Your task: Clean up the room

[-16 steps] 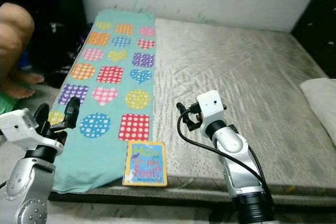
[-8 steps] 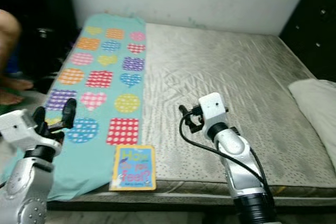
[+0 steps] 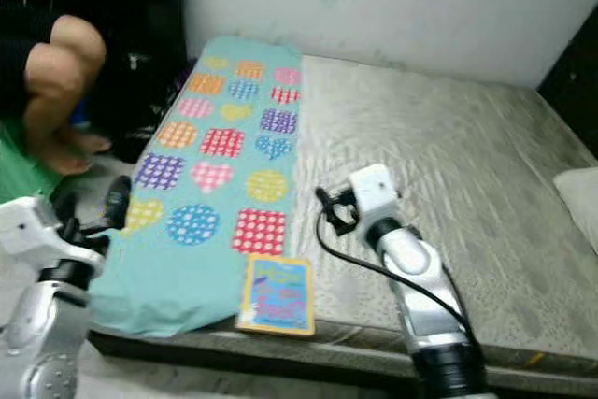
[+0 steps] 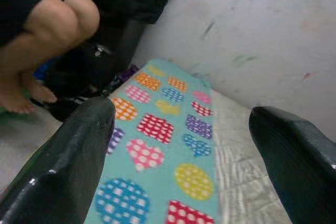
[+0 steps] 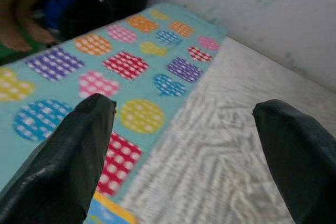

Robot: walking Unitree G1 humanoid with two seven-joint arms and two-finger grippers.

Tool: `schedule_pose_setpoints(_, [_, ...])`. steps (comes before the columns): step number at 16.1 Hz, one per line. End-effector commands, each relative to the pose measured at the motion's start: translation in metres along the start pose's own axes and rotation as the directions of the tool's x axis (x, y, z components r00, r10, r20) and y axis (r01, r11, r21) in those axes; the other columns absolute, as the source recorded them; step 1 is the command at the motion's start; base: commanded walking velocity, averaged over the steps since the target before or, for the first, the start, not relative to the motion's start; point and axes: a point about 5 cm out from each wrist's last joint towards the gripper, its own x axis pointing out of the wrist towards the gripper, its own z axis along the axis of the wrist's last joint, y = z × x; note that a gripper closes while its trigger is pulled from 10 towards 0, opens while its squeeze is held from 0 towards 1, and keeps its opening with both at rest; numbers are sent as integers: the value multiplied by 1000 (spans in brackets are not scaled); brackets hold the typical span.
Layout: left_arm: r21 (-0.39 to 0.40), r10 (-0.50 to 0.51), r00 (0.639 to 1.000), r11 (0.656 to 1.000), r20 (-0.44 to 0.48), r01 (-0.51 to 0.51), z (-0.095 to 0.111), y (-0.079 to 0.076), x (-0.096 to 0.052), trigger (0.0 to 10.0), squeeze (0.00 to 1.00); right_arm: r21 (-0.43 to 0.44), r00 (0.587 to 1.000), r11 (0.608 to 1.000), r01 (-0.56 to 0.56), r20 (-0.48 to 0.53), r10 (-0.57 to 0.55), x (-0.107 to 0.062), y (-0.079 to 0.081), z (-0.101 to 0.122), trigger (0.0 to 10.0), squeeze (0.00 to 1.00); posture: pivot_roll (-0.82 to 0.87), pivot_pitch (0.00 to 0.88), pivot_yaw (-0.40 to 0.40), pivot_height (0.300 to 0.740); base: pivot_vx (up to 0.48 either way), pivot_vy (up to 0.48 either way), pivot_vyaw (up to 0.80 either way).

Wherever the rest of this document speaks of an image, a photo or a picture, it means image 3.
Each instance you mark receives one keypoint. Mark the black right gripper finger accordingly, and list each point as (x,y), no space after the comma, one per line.
(325,205)

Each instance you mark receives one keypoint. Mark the blue yellow children's board book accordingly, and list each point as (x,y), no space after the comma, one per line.
(276,294)

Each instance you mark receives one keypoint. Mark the white pillow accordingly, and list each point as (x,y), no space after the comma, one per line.
(581,207)

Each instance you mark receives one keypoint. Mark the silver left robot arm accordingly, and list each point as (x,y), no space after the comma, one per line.
(47,334)

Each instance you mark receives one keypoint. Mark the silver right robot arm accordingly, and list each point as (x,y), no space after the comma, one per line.
(416,268)

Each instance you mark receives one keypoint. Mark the green plastic stool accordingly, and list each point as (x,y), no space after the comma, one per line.
(21,170)

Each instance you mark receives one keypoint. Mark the teal blanket with dotted shapes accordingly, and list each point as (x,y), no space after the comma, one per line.
(168,277)

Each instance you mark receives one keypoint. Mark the white patterned mattress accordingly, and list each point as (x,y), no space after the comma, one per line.
(430,137)

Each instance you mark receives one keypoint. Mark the dark tufted headboard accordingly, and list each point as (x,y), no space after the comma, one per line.
(575,91)

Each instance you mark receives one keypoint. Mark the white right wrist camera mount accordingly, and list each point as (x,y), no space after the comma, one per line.
(374,192)

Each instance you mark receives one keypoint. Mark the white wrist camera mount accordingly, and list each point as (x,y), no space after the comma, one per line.
(374,192)
(28,226)

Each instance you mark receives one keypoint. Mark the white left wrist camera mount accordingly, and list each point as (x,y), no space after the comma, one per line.
(28,226)

